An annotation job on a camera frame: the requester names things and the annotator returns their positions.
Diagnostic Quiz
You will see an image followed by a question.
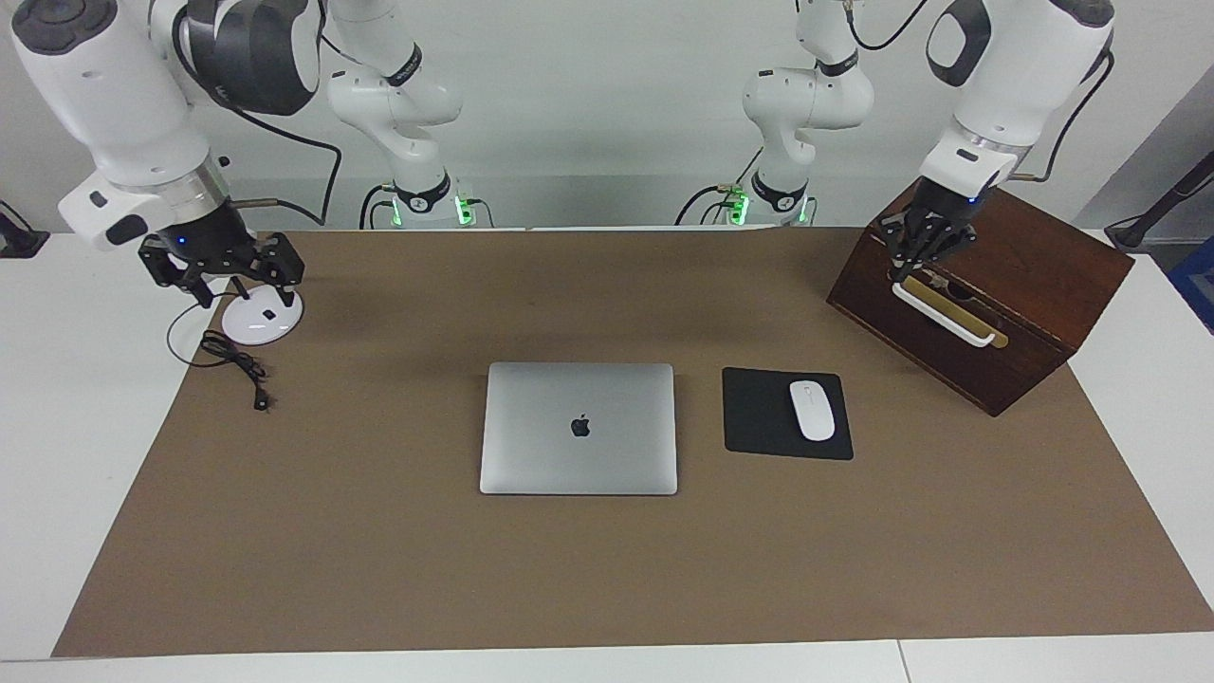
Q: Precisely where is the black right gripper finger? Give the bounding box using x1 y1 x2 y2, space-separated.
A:
251 231 306 293
138 237 215 310

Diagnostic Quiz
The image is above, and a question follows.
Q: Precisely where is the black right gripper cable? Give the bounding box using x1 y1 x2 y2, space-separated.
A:
166 19 342 227

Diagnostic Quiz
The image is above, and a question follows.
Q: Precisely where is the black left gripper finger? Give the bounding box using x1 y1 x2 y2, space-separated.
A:
915 232 978 276
878 213 913 283

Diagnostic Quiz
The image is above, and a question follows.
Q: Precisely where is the black lamp power cable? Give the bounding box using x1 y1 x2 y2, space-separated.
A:
168 289 276 414

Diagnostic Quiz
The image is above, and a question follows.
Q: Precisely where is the grey laptop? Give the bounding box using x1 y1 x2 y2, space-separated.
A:
479 361 679 497

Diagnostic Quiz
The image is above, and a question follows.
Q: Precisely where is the brass handle plate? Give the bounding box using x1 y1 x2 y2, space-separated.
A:
887 267 1009 350

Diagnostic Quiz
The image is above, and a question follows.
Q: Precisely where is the black clamp mount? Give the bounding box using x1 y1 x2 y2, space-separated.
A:
0 201 50 259

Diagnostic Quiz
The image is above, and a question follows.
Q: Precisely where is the white box handle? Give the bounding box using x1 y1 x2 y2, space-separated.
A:
892 276 999 348

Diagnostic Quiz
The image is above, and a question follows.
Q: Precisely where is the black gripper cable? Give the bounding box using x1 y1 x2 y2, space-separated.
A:
166 19 342 227
849 0 1115 183

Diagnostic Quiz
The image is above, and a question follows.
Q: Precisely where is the dark wooden box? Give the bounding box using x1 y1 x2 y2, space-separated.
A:
826 157 1136 418

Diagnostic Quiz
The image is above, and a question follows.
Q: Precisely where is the brown table mat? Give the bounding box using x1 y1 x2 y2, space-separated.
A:
52 228 1214 658

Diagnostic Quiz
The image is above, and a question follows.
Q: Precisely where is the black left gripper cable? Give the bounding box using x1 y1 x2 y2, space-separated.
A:
849 0 1115 183

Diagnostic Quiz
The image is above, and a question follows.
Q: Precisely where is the blue crate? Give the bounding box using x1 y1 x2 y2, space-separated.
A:
1167 237 1214 333

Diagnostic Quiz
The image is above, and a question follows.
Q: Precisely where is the black arm base cable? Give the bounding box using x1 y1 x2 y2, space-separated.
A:
675 142 764 227
359 183 399 230

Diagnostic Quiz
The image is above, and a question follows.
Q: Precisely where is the white computer mouse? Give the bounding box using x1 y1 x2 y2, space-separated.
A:
789 379 837 443

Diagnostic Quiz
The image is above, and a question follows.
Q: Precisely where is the black tripod stand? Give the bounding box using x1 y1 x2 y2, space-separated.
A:
1105 150 1214 249

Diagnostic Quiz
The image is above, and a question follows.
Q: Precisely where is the black right arm base cable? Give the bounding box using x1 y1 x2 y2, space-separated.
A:
359 183 399 230

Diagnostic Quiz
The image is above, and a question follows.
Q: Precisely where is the black mouse pad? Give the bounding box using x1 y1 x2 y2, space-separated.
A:
722 367 855 462

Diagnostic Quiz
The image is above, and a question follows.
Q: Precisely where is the black left arm base cable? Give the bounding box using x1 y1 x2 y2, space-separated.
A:
675 142 764 227

